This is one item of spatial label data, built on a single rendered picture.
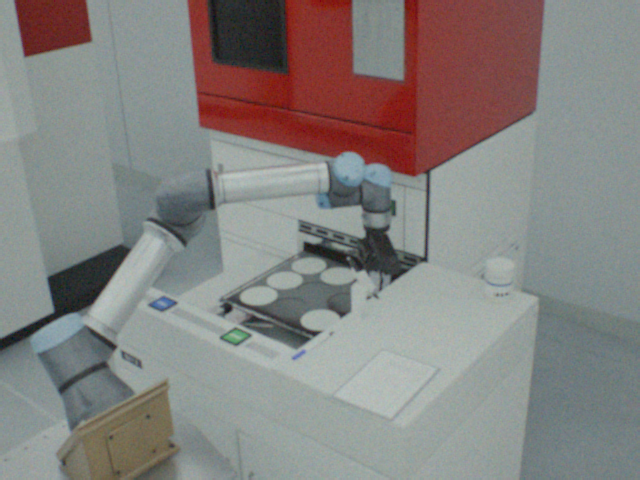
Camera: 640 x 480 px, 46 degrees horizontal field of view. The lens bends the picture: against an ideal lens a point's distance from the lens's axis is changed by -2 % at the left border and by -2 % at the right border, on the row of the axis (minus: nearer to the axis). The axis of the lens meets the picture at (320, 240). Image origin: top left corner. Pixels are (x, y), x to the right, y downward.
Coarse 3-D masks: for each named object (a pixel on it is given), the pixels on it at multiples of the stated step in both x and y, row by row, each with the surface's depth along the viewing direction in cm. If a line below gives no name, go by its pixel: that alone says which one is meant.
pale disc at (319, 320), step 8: (312, 312) 200; (320, 312) 200; (328, 312) 200; (304, 320) 197; (312, 320) 197; (320, 320) 197; (328, 320) 197; (336, 320) 196; (312, 328) 193; (320, 328) 193
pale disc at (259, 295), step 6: (252, 288) 213; (258, 288) 213; (264, 288) 213; (246, 294) 210; (252, 294) 210; (258, 294) 210; (264, 294) 210; (270, 294) 210; (276, 294) 210; (246, 300) 207; (252, 300) 207; (258, 300) 207; (264, 300) 207; (270, 300) 207
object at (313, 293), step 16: (304, 256) 230; (272, 272) 221; (320, 272) 220; (272, 288) 213; (304, 288) 212; (320, 288) 212; (336, 288) 212; (240, 304) 206; (272, 304) 205; (288, 304) 205; (304, 304) 204; (320, 304) 204; (336, 304) 204; (288, 320) 197
